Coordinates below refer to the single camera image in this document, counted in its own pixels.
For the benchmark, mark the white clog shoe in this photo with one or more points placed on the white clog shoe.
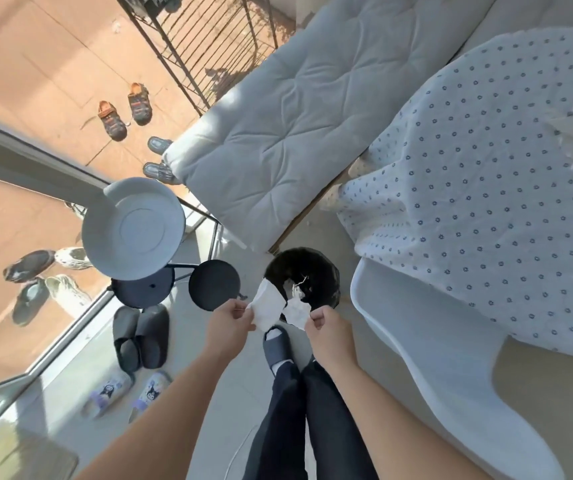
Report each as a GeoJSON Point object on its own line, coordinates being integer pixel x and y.
{"type": "Point", "coordinates": [74, 258]}

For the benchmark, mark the person's left thumb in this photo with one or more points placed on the person's left thumb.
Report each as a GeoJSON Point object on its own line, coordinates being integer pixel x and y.
{"type": "Point", "coordinates": [250, 321]}

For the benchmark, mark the white bed sheet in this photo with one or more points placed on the white bed sheet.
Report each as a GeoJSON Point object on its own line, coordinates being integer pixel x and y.
{"type": "Point", "coordinates": [441, 354]}

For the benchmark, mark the grey quilted cushion mattress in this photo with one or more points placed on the grey quilted cushion mattress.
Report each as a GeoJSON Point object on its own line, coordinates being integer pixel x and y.
{"type": "Point", "coordinates": [306, 104]}

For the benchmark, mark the large white tissue piece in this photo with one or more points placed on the large white tissue piece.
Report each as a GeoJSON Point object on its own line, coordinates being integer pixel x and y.
{"type": "Point", "coordinates": [269, 307]}

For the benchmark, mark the grey slipper on foot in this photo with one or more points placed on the grey slipper on foot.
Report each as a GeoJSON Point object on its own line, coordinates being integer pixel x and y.
{"type": "Point", "coordinates": [275, 347]}

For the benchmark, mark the black round table shelf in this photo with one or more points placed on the black round table shelf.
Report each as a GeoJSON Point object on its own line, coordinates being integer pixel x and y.
{"type": "Point", "coordinates": [215, 285]}

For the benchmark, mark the white cartoon print slipper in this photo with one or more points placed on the white cartoon print slipper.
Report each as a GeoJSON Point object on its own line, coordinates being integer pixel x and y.
{"type": "Point", "coordinates": [109, 394]}
{"type": "Point", "coordinates": [150, 394]}

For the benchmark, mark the white sock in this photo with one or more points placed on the white sock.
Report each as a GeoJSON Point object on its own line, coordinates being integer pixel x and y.
{"type": "Point", "coordinates": [283, 367]}

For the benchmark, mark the pale green clog shoe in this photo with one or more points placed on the pale green clog shoe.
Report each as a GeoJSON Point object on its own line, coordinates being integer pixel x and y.
{"type": "Point", "coordinates": [69, 293]}

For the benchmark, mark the beige mattress cover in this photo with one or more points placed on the beige mattress cover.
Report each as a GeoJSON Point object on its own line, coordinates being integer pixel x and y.
{"type": "Point", "coordinates": [551, 414]}

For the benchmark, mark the dark green clog shoe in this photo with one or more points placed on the dark green clog shoe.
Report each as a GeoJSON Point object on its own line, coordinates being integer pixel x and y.
{"type": "Point", "coordinates": [30, 300]}

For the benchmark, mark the small torn white tissue piece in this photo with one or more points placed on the small torn white tissue piece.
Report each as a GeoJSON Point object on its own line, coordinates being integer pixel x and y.
{"type": "Point", "coordinates": [297, 312]}

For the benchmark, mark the white round tray table top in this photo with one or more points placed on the white round tray table top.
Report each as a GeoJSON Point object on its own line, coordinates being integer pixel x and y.
{"type": "Point", "coordinates": [134, 227]}

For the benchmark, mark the dark blue round table base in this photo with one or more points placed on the dark blue round table base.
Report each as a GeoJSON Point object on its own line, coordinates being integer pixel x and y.
{"type": "Point", "coordinates": [141, 292]}

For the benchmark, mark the dark grey slipper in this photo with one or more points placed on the dark grey slipper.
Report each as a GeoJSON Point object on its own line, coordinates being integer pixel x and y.
{"type": "Point", "coordinates": [153, 337]}
{"type": "Point", "coordinates": [126, 339]}

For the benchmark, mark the white dotted quilt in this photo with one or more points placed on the white dotted quilt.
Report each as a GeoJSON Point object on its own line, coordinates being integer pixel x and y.
{"type": "Point", "coordinates": [491, 194]}

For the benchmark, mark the black trash bin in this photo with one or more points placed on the black trash bin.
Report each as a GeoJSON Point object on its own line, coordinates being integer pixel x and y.
{"type": "Point", "coordinates": [316, 274]}

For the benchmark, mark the brown sandal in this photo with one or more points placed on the brown sandal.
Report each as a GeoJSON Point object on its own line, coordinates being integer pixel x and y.
{"type": "Point", "coordinates": [112, 120]}
{"type": "Point", "coordinates": [140, 104]}

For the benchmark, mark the person's left hand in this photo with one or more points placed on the person's left hand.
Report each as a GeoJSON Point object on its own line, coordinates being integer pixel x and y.
{"type": "Point", "coordinates": [226, 328]}

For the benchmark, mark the black trousers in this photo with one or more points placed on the black trousers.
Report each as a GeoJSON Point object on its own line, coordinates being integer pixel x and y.
{"type": "Point", "coordinates": [331, 424]}

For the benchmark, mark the person's left forearm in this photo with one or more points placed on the person's left forearm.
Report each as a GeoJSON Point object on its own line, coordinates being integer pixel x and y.
{"type": "Point", "coordinates": [166, 419]}

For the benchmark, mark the person's right thumb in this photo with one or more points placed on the person's right thumb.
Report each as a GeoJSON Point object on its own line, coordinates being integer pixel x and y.
{"type": "Point", "coordinates": [312, 324]}

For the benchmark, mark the black clog shoe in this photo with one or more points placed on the black clog shoe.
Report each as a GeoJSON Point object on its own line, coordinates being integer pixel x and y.
{"type": "Point", "coordinates": [29, 265]}

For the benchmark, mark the person's right forearm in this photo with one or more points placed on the person's right forearm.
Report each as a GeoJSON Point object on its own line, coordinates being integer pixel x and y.
{"type": "Point", "coordinates": [396, 424]}

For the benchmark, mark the person's right hand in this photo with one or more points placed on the person's right hand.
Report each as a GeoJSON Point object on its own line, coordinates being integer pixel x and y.
{"type": "Point", "coordinates": [331, 337]}

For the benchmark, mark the grey window frame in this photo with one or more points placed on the grey window frame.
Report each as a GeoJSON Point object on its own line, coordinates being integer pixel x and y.
{"type": "Point", "coordinates": [16, 149]}

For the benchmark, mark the grey striped shoe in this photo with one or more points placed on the grey striped shoe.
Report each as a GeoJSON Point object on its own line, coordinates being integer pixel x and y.
{"type": "Point", "coordinates": [160, 172]}
{"type": "Point", "coordinates": [159, 144]}

